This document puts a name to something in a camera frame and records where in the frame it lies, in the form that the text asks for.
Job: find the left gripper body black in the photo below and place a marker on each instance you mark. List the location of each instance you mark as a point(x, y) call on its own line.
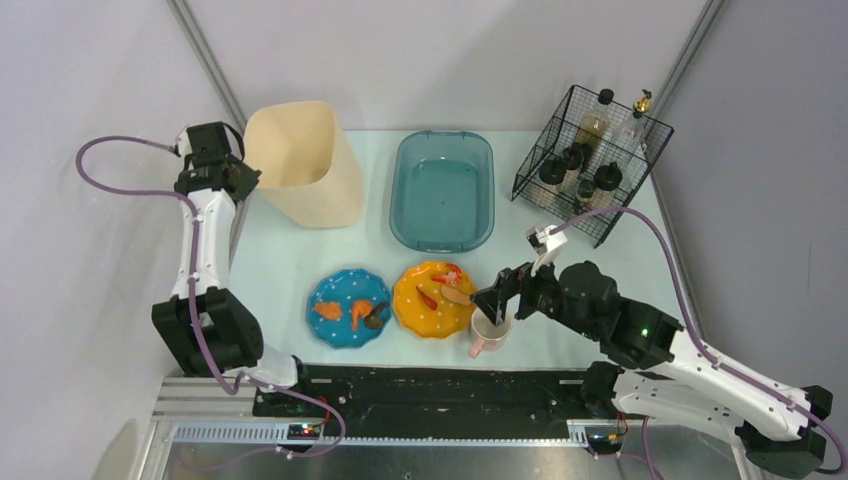
point(234, 179)

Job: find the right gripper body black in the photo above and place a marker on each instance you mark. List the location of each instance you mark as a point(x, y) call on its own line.
point(520, 291)

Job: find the pink ceramic mug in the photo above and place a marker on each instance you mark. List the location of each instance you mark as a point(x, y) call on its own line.
point(484, 335)

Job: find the orange polka dot plate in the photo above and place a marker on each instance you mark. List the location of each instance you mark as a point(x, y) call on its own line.
point(412, 315)

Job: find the cream plastic waste bin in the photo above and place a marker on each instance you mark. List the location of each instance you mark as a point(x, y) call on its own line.
point(308, 168)

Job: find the small pepper shaker black lid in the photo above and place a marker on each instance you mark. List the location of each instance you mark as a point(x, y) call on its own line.
point(584, 194)

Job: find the teal transparent plastic tub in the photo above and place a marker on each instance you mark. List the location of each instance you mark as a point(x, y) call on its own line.
point(443, 190)

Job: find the white granule shaker black lid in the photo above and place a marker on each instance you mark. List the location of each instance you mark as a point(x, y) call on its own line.
point(607, 180)
point(550, 175)

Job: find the black wire rack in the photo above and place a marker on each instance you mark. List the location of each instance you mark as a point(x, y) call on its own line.
point(559, 134)

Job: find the blue polka dot plate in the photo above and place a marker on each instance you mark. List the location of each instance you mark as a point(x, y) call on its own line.
point(345, 286)

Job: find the dark sauce bottle red label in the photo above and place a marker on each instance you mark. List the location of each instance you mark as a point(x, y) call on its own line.
point(593, 124)

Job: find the clear glass bottle gold stopper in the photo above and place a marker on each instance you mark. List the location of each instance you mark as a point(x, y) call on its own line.
point(628, 134)

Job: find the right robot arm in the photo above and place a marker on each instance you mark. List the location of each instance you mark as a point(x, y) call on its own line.
point(653, 368)

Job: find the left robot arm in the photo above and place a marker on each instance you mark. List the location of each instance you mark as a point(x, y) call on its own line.
point(207, 329)

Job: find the pink salmon slice toy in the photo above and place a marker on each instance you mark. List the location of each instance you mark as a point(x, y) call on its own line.
point(454, 295)

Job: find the red shrimp toy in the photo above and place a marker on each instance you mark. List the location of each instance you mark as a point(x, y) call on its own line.
point(452, 275)

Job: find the red chili pepper toy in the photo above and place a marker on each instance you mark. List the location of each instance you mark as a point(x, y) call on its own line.
point(426, 299)

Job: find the orange chicken drumstick toy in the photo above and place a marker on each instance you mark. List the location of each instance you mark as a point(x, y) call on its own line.
point(360, 314)

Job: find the orange shredded food piece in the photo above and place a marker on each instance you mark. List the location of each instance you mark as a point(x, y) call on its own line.
point(328, 311)

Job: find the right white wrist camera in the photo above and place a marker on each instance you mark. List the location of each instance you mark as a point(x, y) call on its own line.
point(547, 241)

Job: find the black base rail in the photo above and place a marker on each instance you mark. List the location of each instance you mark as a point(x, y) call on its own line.
point(414, 403)

